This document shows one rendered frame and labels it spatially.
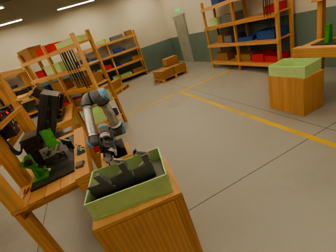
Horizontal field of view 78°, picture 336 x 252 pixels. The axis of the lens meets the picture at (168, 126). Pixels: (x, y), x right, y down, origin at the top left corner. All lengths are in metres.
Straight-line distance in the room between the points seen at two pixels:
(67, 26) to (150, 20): 4.03
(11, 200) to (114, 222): 0.97
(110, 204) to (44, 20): 10.46
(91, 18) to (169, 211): 10.59
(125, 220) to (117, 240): 0.19
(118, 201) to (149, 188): 0.24
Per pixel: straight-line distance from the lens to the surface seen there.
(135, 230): 1.73
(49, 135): 2.63
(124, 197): 1.59
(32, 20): 11.58
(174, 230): 1.82
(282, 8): 6.14
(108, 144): 1.56
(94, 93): 1.88
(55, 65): 5.72
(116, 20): 11.66
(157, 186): 1.56
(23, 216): 2.36
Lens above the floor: 1.86
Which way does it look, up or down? 25 degrees down
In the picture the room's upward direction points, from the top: 18 degrees counter-clockwise
